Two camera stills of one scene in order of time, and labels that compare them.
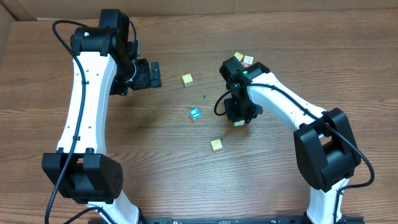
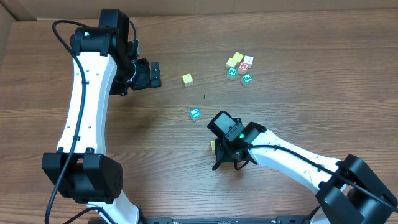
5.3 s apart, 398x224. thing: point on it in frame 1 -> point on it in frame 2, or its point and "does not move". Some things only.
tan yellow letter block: x=216 y=145 does not move
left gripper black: x=146 y=74 does not move
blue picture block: x=195 y=113 does not move
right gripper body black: x=241 y=112 -> x=224 y=154
